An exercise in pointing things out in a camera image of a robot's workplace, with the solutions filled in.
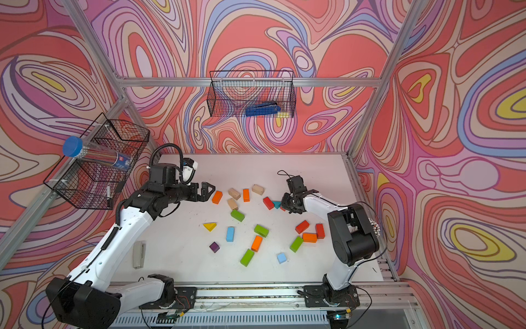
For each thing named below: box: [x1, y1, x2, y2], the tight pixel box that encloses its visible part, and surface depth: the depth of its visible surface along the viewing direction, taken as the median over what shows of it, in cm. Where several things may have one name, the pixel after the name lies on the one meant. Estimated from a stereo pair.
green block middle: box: [254, 224, 270, 238], surface depth 91 cm
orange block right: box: [302, 233, 318, 244], surface depth 88 cm
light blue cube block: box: [276, 252, 287, 264], surface depth 84 cm
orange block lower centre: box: [250, 235, 263, 253], surface depth 87 cm
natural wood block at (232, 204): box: [226, 198, 239, 211], surface depth 101 cm
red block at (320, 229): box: [315, 223, 326, 240], surface depth 90 cm
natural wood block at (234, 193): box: [228, 187, 242, 201], surface depth 103 cm
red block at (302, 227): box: [294, 219, 310, 235], surface depth 92 cm
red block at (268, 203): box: [263, 196, 275, 211], surface depth 100 cm
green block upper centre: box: [230, 209, 246, 223], surface depth 97 cm
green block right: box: [289, 235, 304, 253], surface depth 88 cm
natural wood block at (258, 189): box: [252, 183, 266, 196], surface depth 106 cm
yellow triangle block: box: [202, 222, 218, 232], surface depth 92 cm
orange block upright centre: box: [242, 188, 250, 203], surface depth 103 cm
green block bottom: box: [239, 248, 255, 268], surface depth 84 cm
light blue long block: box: [226, 226, 235, 243], surface depth 90 cm
